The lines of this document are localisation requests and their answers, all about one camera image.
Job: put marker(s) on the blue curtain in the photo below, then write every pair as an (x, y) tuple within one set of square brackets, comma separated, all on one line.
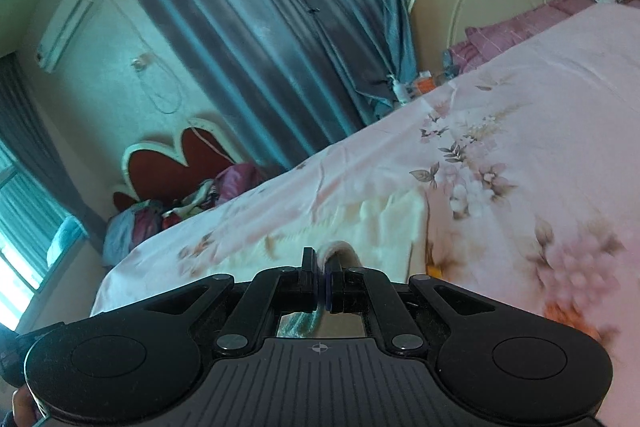
[(250, 7)]

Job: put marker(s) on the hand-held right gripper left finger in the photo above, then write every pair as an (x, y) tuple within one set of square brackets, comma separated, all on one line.
[(305, 289)]

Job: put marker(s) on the pink pillow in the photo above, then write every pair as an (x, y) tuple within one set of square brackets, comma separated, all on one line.
[(500, 34)]

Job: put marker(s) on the red heart-shaped headboard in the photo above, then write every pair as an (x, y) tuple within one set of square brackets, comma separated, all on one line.
[(165, 167)]

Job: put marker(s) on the wall socket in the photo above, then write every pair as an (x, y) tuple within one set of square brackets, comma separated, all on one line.
[(141, 61)]

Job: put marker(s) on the white lotion bottle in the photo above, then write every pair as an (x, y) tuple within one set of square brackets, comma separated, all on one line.
[(400, 91)]

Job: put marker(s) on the grey curtain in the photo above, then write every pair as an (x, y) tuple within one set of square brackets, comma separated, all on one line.
[(45, 147)]

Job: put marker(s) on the orange packet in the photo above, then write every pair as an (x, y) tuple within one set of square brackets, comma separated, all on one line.
[(426, 84)]

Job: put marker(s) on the white knit sweater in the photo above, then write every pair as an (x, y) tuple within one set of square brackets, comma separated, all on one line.
[(390, 227)]

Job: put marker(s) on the white air conditioner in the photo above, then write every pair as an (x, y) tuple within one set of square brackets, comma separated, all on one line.
[(67, 27)]

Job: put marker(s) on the purple pillow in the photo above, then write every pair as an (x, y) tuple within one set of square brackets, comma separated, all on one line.
[(240, 182)]

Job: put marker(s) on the window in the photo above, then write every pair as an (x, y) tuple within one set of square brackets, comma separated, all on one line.
[(25, 232)]

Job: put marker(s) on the person's left hand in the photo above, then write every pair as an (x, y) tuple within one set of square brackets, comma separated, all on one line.
[(24, 409)]

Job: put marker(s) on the blue pillow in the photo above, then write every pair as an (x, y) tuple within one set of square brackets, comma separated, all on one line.
[(127, 232)]

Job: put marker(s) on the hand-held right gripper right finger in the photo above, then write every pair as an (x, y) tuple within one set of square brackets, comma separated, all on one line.
[(340, 289)]

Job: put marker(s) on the pink floral bed sheet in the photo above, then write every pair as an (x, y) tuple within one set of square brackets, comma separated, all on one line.
[(525, 132)]

